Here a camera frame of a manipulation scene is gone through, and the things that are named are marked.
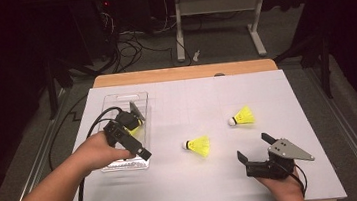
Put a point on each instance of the small white floor object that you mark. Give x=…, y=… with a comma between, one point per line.
x=197, y=55

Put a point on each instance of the yellow shuttlecock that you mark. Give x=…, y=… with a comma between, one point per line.
x=133, y=131
x=244, y=116
x=199, y=145

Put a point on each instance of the person's left hand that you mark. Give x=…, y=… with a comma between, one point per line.
x=100, y=154

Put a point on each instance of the metal floor rail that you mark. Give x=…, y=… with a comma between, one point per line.
x=345, y=131
x=36, y=169

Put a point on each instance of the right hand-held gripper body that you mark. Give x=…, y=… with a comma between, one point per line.
x=267, y=168

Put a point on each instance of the black metal stand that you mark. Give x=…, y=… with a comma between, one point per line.
x=325, y=71
x=52, y=93

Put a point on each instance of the clear plastic container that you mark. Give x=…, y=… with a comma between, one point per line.
x=122, y=99

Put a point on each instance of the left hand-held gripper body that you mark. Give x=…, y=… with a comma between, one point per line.
x=121, y=133

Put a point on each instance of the wooden table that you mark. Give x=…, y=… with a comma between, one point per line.
x=180, y=73

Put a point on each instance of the person's right hand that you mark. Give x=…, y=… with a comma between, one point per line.
x=281, y=187

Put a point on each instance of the white board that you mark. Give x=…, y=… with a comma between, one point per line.
x=208, y=181

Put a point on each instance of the white metal desk frame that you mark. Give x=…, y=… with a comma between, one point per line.
x=216, y=4

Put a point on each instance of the black device with red light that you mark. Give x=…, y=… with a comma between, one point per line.
x=106, y=7

